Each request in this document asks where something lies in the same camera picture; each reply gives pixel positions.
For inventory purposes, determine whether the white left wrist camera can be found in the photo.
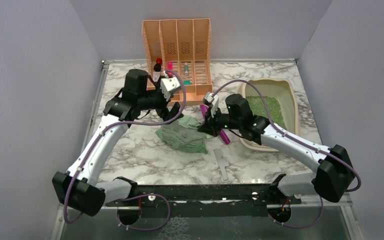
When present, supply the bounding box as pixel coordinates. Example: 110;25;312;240
160;77;182;102

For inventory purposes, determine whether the orange plastic file organizer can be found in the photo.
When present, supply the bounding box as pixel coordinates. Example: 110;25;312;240
141;18;213;106

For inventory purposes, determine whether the red and black stamp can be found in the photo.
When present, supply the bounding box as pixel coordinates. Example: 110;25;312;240
153;58;163;73

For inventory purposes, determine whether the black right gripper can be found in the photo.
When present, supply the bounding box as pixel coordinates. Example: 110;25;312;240
197;104;242;137

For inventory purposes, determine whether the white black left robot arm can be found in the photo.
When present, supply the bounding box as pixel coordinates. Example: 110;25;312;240
52;69;186;223

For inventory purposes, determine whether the red white small box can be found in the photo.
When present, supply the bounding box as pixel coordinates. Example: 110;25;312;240
152;71;161;82

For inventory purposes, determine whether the beige litter box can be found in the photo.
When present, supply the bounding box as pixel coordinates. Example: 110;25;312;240
235;78;301;136

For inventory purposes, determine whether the purple litter scoop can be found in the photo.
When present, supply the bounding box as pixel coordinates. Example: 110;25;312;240
199;104;231;145

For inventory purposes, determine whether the green tape dispenser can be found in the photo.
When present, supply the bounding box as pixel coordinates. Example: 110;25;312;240
183;80;193;86

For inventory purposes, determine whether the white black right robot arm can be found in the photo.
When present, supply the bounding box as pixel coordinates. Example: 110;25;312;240
198;92;356;204

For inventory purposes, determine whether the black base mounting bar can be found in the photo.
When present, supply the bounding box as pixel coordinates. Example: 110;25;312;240
71;177;304;220

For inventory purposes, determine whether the green white glue stick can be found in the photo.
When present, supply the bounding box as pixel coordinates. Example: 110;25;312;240
183;62;189;76

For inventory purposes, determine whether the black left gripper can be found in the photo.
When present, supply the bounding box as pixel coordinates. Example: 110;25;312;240
137;76;184;124

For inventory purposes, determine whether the green litter bag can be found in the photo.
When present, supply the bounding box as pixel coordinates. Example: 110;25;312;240
155;115;209;154

